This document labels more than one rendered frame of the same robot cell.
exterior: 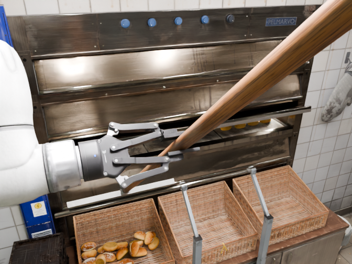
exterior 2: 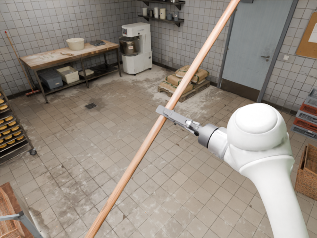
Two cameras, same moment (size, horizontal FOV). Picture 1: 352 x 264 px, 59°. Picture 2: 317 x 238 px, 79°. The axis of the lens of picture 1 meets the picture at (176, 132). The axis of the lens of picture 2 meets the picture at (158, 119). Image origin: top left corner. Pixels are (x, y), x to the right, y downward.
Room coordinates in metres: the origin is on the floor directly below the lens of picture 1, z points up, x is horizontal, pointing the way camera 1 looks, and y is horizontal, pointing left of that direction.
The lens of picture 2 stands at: (0.84, 0.52, 2.37)
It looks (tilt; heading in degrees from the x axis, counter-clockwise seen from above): 36 degrees down; 246
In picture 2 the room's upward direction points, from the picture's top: straight up
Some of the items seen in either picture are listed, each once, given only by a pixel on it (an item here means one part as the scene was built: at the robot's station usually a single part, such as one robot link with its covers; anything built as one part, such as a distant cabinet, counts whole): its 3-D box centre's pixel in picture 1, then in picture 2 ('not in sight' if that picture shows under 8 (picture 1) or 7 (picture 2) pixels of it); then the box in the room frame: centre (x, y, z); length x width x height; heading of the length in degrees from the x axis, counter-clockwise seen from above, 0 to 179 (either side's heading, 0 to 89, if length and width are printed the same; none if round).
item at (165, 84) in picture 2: not in sight; (171, 82); (-1.30, -3.42, 0.22); 0.62 x 0.36 x 0.15; 27
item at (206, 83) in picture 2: not in sight; (184, 86); (-1.64, -3.36, 0.07); 1.20 x 0.80 x 0.14; 21
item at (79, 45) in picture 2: not in sight; (76, 44); (0.67, -4.91, 1.01); 0.43 x 0.42 x 0.21; 21
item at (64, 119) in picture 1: (190, 100); not in sight; (1.92, -0.10, 1.54); 1.79 x 0.11 x 0.19; 111
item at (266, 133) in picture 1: (188, 149); not in sight; (1.95, -0.09, 1.16); 1.80 x 0.06 x 0.04; 111
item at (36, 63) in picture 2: not in sight; (77, 68); (0.78, -4.78, 0.45); 2.20 x 0.80 x 0.90; 21
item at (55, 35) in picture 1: (190, 28); not in sight; (1.95, -0.09, 1.99); 1.80 x 0.08 x 0.21; 111
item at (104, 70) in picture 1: (191, 61); not in sight; (1.92, -0.10, 1.80); 1.79 x 0.11 x 0.19; 111
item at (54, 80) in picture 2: not in sight; (51, 79); (1.43, -4.52, 0.35); 0.50 x 0.36 x 0.24; 111
